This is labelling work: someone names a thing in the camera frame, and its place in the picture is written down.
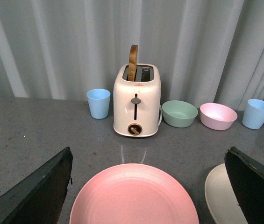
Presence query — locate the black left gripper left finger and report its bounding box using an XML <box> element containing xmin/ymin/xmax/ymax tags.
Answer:
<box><xmin>0</xmin><ymin>147</ymin><xmax>73</xmax><ymax>224</ymax></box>

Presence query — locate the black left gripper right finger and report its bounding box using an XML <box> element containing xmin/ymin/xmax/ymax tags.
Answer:
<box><xmin>224</xmin><ymin>147</ymin><xmax>264</xmax><ymax>224</ymax></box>

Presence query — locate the pink plate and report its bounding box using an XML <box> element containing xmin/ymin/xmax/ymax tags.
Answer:
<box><xmin>70</xmin><ymin>163</ymin><xmax>199</xmax><ymax>224</ymax></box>

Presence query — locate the cream plate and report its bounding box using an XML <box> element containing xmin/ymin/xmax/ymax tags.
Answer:
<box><xmin>205</xmin><ymin>164</ymin><xmax>247</xmax><ymax>224</ymax></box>

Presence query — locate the light blue cup right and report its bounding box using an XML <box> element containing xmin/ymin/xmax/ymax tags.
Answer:
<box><xmin>242</xmin><ymin>99</ymin><xmax>264</xmax><ymax>130</ymax></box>

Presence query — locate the light blue cup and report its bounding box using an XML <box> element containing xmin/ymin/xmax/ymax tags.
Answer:
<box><xmin>86</xmin><ymin>89</ymin><xmax>111</xmax><ymax>119</ymax></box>
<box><xmin>242</xmin><ymin>99</ymin><xmax>264</xmax><ymax>130</ymax></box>

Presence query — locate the pink bowl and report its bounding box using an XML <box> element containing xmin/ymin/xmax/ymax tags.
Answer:
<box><xmin>200</xmin><ymin>103</ymin><xmax>237</xmax><ymax>131</ymax></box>

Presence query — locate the green bowl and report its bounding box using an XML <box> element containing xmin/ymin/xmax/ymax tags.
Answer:
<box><xmin>162</xmin><ymin>100</ymin><xmax>198</xmax><ymax>128</ymax></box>

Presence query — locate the light blue cup left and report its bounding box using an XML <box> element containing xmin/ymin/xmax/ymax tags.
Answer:
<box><xmin>86</xmin><ymin>89</ymin><xmax>111</xmax><ymax>119</ymax></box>

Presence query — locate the cream toaster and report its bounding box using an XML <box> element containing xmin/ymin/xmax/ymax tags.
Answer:
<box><xmin>113</xmin><ymin>64</ymin><xmax>162</xmax><ymax>138</ymax></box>

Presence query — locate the grey curtain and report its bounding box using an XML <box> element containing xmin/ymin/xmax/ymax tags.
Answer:
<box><xmin>0</xmin><ymin>0</ymin><xmax>264</xmax><ymax>110</ymax></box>

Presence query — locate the toast bread slice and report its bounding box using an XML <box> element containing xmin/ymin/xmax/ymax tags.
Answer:
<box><xmin>128</xmin><ymin>44</ymin><xmax>138</xmax><ymax>81</ymax></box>

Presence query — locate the white toaster cable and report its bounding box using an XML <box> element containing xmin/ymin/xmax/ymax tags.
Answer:
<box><xmin>157</xmin><ymin>104</ymin><xmax>163</xmax><ymax>128</ymax></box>

